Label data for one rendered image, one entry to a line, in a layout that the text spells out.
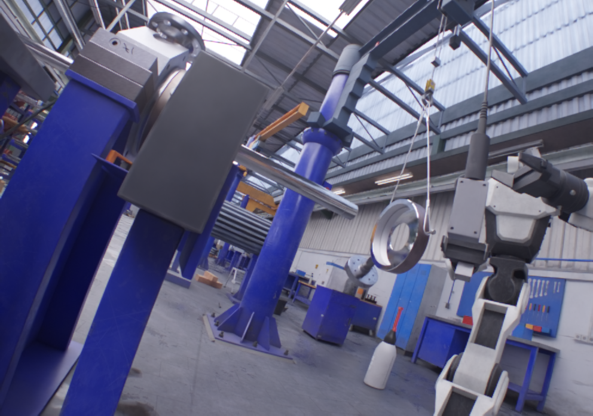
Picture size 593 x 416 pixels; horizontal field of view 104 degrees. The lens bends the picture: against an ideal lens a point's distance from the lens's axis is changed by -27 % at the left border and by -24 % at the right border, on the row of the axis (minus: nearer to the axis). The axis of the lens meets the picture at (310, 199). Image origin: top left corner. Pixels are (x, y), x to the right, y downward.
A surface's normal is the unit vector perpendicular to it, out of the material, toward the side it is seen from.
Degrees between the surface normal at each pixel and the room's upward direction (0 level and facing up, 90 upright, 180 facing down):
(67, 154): 90
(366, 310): 90
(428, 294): 90
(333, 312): 90
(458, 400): 72
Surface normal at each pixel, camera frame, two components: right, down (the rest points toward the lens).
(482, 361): -0.44, -0.76
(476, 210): -0.46, -0.40
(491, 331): -0.57, -0.59
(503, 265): -0.67, -0.35
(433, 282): 0.41, -0.10
